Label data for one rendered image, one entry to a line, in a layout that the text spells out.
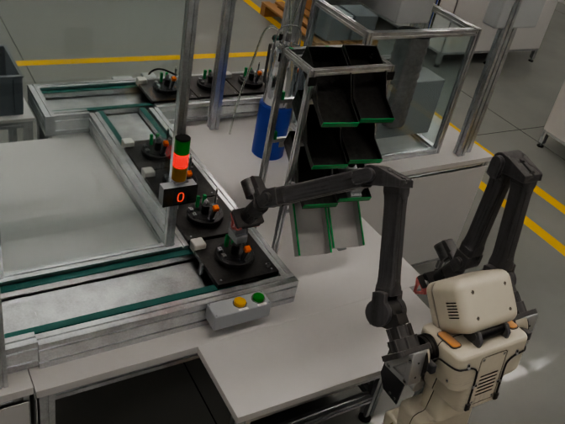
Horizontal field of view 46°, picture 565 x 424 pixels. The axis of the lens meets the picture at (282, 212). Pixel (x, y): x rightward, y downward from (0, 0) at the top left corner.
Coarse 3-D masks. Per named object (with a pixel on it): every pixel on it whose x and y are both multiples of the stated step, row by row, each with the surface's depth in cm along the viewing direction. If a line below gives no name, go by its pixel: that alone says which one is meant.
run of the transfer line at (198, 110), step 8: (232, 72) 377; (240, 72) 379; (240, 96) 354; (248, 96) 355; (256, 96) 357; (192, 104) 337; (200, 104) 339; (208, 104) 342; (224, 104) 347; (232, 104) 350; (240, 104) 352; (248, 104) 354; (256, 104) 357; (192, 112) 339; (200, 112) 342; (208, 112) 344; (224, 112) 350; (232, 112) 352; (240, 112) 356; (248, 112) 358; (256, 112) 360; (192, 120) 342; (200, 120) 345
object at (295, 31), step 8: (288, 0) 320; (296, 0) 320; (304, 0) 323; (288, 8) 321; (304, 8) 325; (288, 16) 323; (296, 16) 325; (296, 24) 328; (296, 32) 332; (296, 40) 334
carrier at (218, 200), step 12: (216, 192) 257; (180, 204) 261; (192, 204) 259; (204, 204) 253; (180, 216) 255; (192, 216) 252; (204, 216) 254; (216, 216) 255; (228, 216) 260; (180, 228) 249; (192, 228) 250; (204, 228) 251; (216, 228) 253; (228, 228) 254; (204, 240) 247
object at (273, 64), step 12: (288, 24) 293; (276, 36) 293; (288, 36) 296; (300, 36) 300; (276, 48) 295; (276, 60) 297; (276, 72) 300; (288, 72) 300; (288, 84) 303; (264, 96) 310; (288, 96) 308
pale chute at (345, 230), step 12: (348, 204) 257; (336, 216) 254; (348, 216) 256; (360, 216) 253; (336, 228) 253; (348, 228) 255; (360, 228) 254; (336, 240) 253; (348, 240) 254; (360, 240) 254
